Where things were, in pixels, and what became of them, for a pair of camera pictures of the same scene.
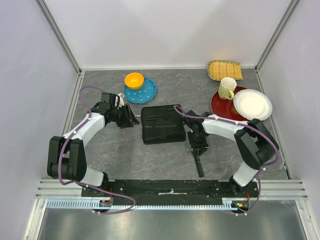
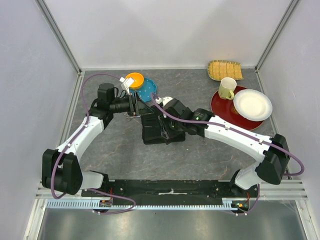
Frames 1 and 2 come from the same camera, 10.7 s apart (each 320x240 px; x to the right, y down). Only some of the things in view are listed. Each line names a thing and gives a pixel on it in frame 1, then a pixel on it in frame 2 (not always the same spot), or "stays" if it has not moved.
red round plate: x=225 y=107 stays
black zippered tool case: x=162 y=124 stays
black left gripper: x=126 y=123 -> x=135 y=108
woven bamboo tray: x=218 y=69 stays
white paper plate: x=253 y=104 stays
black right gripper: x=203 y=146 -> x=166 y=131
